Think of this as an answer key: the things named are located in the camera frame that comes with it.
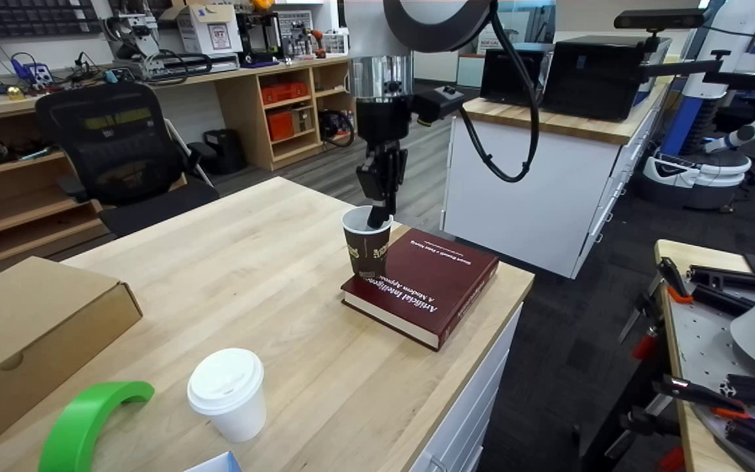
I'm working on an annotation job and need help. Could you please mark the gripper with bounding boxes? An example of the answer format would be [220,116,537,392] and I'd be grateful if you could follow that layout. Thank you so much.
[356,97,412,230]

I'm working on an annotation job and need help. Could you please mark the brown paper cup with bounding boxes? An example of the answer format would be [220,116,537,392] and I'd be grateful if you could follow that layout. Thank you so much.
[342,206,394,280]

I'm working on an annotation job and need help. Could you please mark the tall orange box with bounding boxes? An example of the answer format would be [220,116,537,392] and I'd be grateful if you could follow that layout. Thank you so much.
[267,108,313,142]

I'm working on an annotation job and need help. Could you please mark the dark red hardcover book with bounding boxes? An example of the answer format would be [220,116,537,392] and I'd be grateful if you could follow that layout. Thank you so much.
[341,227,500,351]

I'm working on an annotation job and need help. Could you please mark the flat orange box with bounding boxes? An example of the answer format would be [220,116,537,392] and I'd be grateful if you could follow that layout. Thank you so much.
[261,82,310,105]

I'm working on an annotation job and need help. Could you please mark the white cabinet with wooden top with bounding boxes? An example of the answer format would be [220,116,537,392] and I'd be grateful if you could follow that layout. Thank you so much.
[441,75,674,279]

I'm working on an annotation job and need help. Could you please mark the wooden workbench with shelves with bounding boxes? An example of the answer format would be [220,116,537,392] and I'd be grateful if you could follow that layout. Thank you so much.
[0,55,355,290]

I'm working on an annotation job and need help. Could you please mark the black bin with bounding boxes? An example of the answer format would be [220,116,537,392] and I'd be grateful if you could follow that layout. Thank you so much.
[204,129,248,175]

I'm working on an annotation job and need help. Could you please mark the small black box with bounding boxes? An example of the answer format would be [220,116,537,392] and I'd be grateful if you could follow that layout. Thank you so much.
[479,45,555,107]

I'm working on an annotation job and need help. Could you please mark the black 3d printer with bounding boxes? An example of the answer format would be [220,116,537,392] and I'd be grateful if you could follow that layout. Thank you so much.
[237,12,284,68]

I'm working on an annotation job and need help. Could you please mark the white cardboard box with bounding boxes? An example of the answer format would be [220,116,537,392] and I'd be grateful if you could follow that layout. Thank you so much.
[160,5,244,55]

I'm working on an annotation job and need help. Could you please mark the large black box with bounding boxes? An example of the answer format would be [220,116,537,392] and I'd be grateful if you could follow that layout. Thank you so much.
[541,35,672,123]

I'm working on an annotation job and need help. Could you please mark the white paper cup with lid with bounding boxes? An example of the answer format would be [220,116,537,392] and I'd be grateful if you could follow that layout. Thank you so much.
[187,348,267,443]

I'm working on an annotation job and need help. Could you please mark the black office chair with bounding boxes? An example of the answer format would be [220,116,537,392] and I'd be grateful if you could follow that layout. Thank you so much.
[35,82,221,238]

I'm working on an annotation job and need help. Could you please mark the black clamp with orange trigger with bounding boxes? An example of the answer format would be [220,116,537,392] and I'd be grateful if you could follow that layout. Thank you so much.
[653,374,745,420]
[656,257,694,304]

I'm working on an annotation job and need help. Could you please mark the white and blue robot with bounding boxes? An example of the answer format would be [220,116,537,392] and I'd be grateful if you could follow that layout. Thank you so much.
[635,0,755,212]

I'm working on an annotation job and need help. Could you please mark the blue and white packet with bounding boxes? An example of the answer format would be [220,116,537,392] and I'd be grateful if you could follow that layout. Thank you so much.
[184,451,242,472]

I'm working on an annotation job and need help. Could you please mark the blue bench instrument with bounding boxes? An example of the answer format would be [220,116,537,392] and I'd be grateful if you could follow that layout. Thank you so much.
[10,52,55,90]

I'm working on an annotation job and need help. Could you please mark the flat cardboard box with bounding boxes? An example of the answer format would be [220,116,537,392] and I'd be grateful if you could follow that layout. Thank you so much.
[0,256,144,448]

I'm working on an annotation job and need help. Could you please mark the green plastic arc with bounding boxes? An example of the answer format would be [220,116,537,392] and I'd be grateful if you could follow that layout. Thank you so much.
[38,382,155,472]

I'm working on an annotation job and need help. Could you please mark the coil of black cable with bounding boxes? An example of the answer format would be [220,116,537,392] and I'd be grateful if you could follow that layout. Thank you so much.
[318,109,356,148]

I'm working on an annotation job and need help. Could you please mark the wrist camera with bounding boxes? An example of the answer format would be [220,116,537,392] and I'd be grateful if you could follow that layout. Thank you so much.
[415,85,467,127]

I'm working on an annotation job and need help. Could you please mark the camera on mount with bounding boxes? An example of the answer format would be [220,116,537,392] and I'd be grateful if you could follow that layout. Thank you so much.
[613,8,755,92]

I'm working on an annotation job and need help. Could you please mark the wall rack of parts bins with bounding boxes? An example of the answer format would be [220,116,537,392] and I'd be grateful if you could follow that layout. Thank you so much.
[0,0,104,38]

